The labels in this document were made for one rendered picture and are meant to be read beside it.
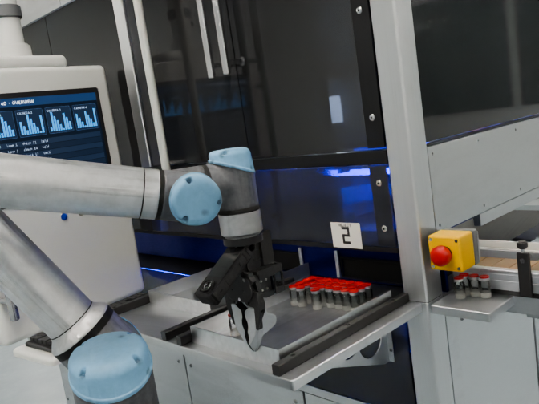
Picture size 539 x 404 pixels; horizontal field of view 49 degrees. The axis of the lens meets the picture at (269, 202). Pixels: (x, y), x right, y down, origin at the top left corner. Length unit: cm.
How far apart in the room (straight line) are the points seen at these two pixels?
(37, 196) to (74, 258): 104
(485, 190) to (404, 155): 33
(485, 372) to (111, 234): 116
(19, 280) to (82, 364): 18
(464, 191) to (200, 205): 75
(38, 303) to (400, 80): 78
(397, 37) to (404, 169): 26
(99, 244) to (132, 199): 108
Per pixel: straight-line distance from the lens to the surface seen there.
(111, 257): 194
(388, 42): 124
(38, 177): 84
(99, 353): 91
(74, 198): 84
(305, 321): 126
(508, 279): 132
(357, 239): 135
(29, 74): 184
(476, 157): 146
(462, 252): 121
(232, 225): 101
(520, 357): 174
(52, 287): 99
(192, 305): 143
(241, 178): 100
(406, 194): 125
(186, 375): 210
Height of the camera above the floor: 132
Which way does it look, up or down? 8 degrees down
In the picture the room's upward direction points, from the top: 8 degrees counter-clockwise
